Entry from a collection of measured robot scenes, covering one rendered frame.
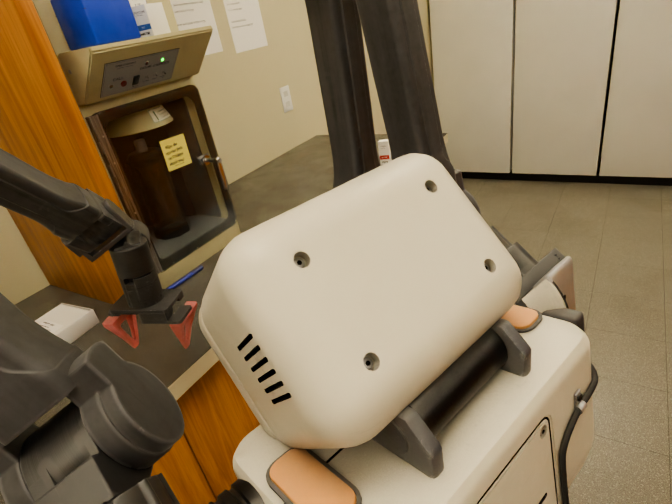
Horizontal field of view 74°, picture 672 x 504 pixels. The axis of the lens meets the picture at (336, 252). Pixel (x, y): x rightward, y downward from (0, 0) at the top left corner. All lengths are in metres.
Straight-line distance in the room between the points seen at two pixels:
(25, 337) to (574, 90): 3.61
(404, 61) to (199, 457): 0.89
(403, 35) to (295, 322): 0.35
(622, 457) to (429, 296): 1.68
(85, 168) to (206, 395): 0.52
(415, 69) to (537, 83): 3.25
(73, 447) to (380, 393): 0.22
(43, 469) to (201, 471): 0.75
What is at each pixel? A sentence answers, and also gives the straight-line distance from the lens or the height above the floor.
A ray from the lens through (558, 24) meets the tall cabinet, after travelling 3.68.
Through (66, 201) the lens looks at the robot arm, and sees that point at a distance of 0.67.
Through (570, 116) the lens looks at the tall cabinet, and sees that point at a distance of 3.78.
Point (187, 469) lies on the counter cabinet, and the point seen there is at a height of 0.71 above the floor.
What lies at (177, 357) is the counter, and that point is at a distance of 0.98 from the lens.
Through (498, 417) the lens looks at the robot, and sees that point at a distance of 0.34.
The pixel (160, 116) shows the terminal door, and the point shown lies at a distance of 1.19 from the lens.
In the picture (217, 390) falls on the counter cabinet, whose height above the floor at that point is 0.81.
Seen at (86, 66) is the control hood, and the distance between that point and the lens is 1.02.
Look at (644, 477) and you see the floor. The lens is 1.92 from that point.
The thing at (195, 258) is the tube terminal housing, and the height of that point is 0.96.
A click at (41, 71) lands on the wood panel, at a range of 0.99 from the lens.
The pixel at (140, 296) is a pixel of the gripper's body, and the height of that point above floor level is 1.15.
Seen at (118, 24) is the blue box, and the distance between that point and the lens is 1.05.
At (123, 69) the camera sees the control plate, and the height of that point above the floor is 1.46.
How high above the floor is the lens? 1.50
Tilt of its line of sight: 28 degrees down
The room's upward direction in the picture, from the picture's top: 11 degrees counter-clockwise
